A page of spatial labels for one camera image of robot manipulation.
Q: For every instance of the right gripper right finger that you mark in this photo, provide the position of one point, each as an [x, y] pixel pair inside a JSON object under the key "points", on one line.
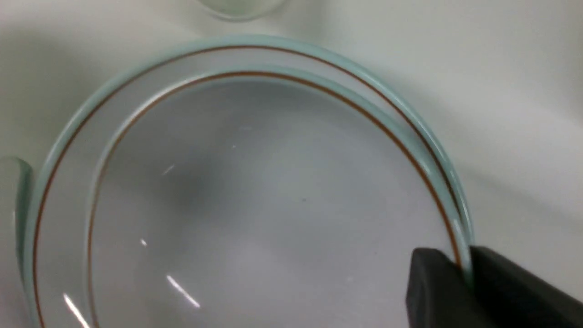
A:
{"points": [[515, 298]]}

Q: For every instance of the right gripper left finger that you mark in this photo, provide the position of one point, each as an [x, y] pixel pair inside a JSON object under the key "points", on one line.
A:
{"points": [[437, 296]]}

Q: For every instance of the pale blue cup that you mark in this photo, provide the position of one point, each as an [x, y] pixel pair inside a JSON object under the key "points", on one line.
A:
{"points": [[240, 10]]}

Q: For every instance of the large pale blue plate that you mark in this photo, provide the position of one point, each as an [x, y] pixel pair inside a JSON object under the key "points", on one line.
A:
{"points": [[53, 254]]}

